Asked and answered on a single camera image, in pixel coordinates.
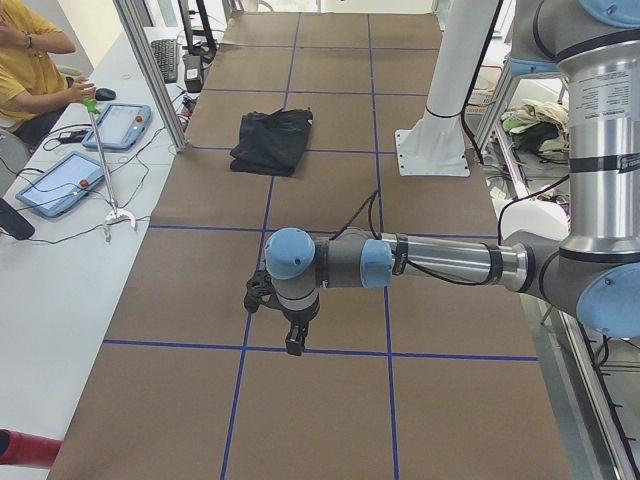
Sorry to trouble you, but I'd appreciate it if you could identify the near blue teach pendant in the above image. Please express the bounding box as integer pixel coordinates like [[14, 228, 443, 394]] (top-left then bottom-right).
[[15, 152, 104, 218]]

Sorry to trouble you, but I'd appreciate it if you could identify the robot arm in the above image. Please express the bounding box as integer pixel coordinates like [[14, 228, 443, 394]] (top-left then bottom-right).
[[244, 1, 639, 355]]

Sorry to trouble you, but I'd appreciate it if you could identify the aluminium frame post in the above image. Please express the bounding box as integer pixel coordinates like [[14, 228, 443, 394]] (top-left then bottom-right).
[[113, 0, 187, 153]]

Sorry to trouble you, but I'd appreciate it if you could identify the blue teach pendant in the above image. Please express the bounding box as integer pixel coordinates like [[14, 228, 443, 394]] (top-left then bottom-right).
[[15, 152, 104, 218], [84, 99, 151, 151]]

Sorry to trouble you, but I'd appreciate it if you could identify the black computer mouse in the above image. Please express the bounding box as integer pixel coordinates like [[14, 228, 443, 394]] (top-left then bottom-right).
[[95, 87, 117, 101]]

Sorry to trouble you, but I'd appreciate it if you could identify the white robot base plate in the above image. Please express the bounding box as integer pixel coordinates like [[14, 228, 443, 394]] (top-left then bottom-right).
[[395, 0, 502, 177]]

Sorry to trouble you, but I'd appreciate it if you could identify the person in yellow shirt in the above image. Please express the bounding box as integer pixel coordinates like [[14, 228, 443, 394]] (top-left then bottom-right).
[[1, 1, 96, 150]]

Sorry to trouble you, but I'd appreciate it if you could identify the white plastic chair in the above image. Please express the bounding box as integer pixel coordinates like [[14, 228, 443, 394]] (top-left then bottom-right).
[[501, 200, 569, 242]]

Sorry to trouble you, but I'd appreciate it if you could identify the black graphic t-shirt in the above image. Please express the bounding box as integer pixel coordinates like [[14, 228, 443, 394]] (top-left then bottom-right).
[[230, 109, 314, 177]]

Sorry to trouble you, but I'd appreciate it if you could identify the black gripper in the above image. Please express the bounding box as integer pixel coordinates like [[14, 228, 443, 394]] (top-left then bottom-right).
[[281, 299, 320, 356]]

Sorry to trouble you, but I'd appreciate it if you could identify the far blue teach pendant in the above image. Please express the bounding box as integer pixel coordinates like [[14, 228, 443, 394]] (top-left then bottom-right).
[[84, 99, 151, 151]]

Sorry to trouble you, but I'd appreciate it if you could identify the black keyboard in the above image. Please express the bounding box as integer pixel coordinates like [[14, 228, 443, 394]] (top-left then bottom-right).
[[150, 39, 178, 84]]

